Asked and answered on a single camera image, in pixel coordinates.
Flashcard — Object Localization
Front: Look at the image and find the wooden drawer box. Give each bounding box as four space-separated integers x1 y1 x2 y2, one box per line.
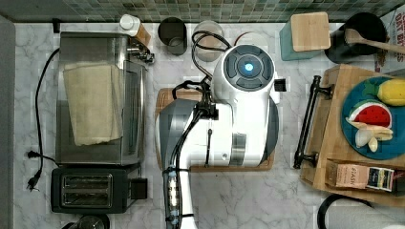
301 64 405 207

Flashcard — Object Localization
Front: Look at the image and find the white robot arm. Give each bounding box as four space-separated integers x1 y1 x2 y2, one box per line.
155 45 279 229

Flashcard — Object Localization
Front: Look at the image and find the wooden cutting board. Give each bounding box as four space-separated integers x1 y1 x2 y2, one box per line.
155 88 279 173

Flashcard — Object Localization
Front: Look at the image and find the clear glass jar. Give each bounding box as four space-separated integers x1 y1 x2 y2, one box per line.
194 20 224 62

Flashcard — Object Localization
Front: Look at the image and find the dark grey cup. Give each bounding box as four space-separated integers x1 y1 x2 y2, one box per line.
158 17 187 55

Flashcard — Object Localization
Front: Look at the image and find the stainless steel toaster oven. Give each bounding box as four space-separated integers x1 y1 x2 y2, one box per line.
55 31 153 166

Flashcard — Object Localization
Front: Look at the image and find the folded beige towel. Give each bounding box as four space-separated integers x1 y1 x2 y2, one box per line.
63 62 123 146

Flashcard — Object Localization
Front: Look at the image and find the white bottle with wooden base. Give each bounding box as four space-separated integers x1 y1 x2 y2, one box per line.
119 14 151 46

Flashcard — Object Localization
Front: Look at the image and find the teal canister with wooden lid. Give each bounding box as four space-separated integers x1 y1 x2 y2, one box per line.
279 11 330 61

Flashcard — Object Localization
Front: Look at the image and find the black two-slot toaster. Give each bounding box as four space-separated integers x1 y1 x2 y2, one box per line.
51 166 148 215

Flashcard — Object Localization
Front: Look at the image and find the pink tea box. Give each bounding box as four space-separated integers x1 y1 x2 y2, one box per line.
326 161 370 189

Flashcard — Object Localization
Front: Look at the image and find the black utensil holder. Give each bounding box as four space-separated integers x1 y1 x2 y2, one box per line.
324 11 388 65

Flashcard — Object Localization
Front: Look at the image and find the black kettle lid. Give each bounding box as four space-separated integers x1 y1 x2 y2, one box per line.
61 215 111 229

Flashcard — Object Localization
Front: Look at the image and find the toy garlic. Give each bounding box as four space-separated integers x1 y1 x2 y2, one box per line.
346 118 394 153

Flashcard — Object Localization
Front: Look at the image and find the wooden spoon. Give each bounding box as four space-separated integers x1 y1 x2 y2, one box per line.
345 29 405 53

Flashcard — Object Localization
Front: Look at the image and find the toy watermelon slice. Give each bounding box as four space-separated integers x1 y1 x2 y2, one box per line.
348 100 393 128

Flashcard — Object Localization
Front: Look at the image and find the teal plate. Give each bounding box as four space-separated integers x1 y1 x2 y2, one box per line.
341 76 405 160

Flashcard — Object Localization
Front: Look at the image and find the dark tea bag packet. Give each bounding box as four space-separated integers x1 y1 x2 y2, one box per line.
366 167 394 192

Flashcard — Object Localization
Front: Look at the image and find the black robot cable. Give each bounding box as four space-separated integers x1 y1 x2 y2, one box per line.
190 30 233 79

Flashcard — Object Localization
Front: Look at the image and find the black power cord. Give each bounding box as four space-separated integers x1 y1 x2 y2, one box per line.
26 47 61 193

